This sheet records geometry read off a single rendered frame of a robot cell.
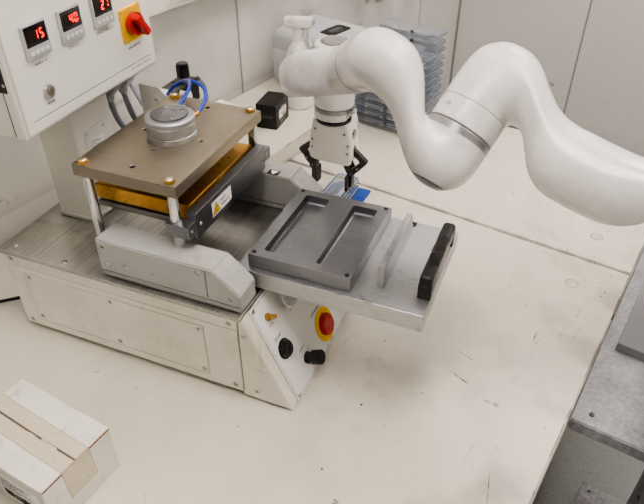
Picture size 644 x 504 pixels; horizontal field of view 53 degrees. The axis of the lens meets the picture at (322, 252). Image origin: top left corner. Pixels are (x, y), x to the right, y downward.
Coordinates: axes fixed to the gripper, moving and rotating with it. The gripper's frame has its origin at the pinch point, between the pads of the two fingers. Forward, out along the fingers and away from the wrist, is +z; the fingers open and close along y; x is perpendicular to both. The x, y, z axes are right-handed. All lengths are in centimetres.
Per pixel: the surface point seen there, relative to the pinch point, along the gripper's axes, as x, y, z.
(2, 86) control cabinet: 58, 24, -40
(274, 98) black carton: -26.7, 29.1, -3.0
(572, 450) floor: -18, -69, 83
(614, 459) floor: -20, -80, 83
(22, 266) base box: 59, 32, -7
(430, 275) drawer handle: 45, -35, -18
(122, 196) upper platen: 51, 13, -21
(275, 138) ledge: -18.3, 24.5, 3.9
